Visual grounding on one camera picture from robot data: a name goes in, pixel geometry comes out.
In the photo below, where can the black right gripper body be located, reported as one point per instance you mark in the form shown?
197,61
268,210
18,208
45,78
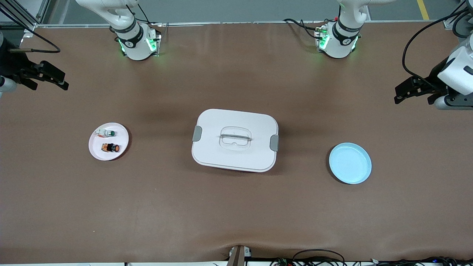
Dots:
10,63

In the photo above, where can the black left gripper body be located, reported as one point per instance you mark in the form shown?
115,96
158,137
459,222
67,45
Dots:
436,73

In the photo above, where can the orange push button switch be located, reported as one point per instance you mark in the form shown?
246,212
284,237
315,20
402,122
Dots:
111,147

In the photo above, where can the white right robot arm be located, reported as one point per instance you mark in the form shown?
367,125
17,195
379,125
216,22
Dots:
136,51

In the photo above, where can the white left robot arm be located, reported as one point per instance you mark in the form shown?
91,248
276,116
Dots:
342,48

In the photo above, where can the white lidded storage box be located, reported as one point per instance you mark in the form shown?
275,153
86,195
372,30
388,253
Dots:
236,155

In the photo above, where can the light blue round plate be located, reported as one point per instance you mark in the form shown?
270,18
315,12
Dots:
349,164

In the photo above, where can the pink round plate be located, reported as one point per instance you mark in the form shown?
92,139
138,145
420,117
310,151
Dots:
111,157

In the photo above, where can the brown table mat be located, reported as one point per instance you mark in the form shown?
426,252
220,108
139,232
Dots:
236,207

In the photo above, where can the aluminium frame extrusion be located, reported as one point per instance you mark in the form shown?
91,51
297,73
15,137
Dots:
43,11

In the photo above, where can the green push button switch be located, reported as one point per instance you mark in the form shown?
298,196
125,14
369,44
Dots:
110,133

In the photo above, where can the aluminium table edge rail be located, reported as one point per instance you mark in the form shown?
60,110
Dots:
240,23

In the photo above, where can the camera mount post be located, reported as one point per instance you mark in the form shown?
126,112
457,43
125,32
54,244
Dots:
238,256

